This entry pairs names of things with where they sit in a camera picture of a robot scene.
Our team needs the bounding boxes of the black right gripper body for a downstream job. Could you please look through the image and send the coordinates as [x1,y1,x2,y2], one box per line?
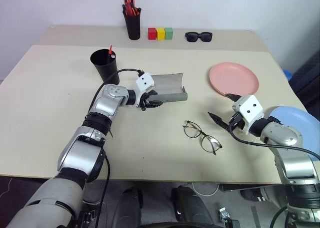
[228,112,247,133]

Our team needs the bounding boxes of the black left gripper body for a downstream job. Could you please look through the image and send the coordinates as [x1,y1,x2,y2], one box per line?
[139,91,154,112]

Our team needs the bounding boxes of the grey glasses case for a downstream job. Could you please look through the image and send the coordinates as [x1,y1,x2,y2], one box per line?
[149,73,189,104]

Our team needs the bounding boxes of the wide black cup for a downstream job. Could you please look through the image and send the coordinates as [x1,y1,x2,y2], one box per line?
[89,49,121,85]

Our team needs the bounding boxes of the tall black pen cup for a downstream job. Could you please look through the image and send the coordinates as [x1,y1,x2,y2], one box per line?
[122,7,142,41]

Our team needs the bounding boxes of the pink plate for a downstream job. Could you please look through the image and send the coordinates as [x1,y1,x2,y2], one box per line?
[208,61,260,98]

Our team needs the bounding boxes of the thin framed eyeglasses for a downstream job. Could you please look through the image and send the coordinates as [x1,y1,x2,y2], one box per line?
[182,120,224,156]

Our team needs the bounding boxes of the blue round object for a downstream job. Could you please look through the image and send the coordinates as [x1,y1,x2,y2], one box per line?
[283,68,294,82]

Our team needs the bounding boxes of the blue plate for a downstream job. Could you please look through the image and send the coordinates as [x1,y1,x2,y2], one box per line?
[268,106,320,150]

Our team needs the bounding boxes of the black sunglasses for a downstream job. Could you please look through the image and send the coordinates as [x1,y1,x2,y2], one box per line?
[184,32,214,43]

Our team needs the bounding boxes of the black chair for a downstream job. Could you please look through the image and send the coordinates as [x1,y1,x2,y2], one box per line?
[289,54,320,115]

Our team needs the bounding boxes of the dark rounded shape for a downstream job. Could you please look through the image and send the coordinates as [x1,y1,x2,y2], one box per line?
[116,187,145,228]
[170,184,216,225]

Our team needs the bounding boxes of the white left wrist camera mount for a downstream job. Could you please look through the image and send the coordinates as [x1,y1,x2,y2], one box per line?
[135,72,156,108]

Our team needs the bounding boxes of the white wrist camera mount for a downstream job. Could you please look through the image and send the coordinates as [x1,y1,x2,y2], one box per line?
[135,72,156,108]
[232,95,265,136]

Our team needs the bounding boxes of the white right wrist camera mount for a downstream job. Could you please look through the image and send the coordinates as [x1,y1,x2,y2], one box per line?
[232,95,265,136]

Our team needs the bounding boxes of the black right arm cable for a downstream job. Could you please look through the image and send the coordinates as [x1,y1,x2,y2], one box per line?
[227,117,320,161]

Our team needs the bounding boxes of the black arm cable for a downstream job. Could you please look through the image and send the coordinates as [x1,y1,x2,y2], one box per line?
[227,117,320,161]
[84,68,146,228]

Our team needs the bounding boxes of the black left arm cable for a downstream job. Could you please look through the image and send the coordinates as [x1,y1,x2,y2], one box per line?
[84,68,146,228]

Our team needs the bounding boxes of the white floor cable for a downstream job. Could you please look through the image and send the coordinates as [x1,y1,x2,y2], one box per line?
[191,182,221,196]

